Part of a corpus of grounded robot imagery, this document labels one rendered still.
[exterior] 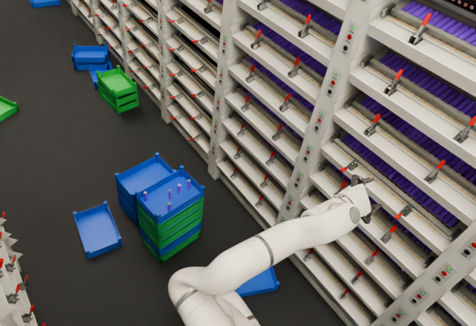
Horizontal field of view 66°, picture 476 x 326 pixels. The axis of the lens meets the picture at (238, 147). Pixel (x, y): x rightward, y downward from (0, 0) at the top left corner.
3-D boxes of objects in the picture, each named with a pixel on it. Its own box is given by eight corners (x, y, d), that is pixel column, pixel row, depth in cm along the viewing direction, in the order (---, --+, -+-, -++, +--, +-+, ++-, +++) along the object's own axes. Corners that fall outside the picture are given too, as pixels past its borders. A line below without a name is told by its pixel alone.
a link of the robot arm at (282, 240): (280, 237, 86) (358, 195, 103) (244, 236, 99) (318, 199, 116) (293, 273, 86) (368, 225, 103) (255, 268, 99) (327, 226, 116)
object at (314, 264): (363, 332, 184) (367, 328, 173) (284, 243, 216) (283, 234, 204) (390, 306, 189) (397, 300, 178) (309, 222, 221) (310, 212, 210)
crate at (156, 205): (158, 225, 182) (157, 216, 177) (135, 200, 192) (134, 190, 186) (204, 196, 199) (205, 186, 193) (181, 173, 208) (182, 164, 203)
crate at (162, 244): (159, 250, 199) (159, 242, 193) (139, 225, 208) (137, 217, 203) (202, 221, 215) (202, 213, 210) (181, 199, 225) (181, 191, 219)
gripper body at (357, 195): (329, 193, 118) (350, 183, 124) (337, 223, 118) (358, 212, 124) (347, 192, 112) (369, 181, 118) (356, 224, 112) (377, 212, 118)
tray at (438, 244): (438, 256, 131) (448, 247, 123) (319, 152, 163) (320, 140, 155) (474, 222, 136) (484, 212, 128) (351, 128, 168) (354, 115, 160)
